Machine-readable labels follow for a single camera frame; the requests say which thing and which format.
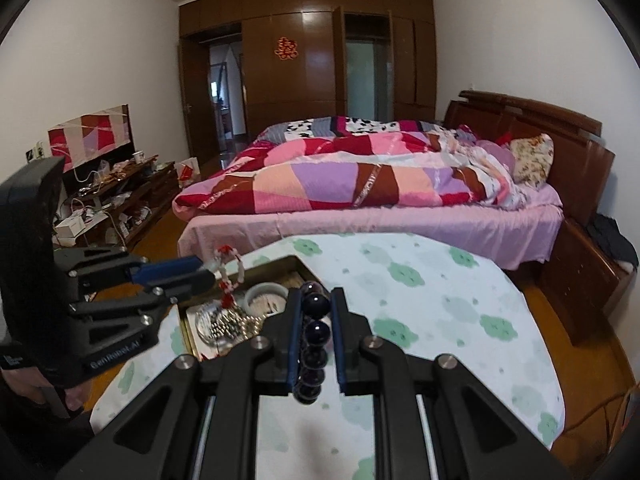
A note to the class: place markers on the pink bed sheet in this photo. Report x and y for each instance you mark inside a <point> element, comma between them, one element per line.
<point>380,230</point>

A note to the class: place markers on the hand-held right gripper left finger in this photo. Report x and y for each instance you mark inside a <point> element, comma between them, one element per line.
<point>294,345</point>

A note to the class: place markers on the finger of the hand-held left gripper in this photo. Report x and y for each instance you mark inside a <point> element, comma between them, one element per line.
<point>185,287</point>
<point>165,270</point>

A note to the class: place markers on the red paper decoration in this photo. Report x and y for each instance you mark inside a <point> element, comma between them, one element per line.
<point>284,48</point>

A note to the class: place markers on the wooden television cabinet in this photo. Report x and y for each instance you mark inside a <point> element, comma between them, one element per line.
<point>135,195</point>

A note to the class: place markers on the white box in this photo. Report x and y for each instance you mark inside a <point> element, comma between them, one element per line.
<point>75,226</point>

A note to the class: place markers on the pink tin box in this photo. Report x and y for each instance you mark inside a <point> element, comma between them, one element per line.
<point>285,270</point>

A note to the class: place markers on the floral pillow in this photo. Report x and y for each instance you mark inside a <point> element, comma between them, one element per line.
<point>534,160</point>

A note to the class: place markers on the white mug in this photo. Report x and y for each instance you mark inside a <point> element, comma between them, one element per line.
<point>138,156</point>

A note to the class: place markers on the flat screen television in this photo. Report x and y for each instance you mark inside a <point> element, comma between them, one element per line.
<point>90,135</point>

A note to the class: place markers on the red paper bag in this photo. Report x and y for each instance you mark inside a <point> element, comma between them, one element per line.
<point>188,171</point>

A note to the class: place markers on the person's left hand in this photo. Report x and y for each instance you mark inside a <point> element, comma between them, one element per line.
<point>75,397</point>

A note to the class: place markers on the patchwork quilt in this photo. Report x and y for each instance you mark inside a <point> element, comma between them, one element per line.
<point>350,170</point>

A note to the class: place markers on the wooden nightstand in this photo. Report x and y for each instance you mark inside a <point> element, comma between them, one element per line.
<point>580,285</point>

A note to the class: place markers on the dark clothing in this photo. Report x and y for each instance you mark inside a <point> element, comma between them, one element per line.
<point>612,240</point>

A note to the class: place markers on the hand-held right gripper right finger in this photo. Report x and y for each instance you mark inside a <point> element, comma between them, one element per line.
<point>340,345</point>

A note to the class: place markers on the brown wooden wardrobe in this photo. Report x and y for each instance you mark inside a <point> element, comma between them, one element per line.
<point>310,85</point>

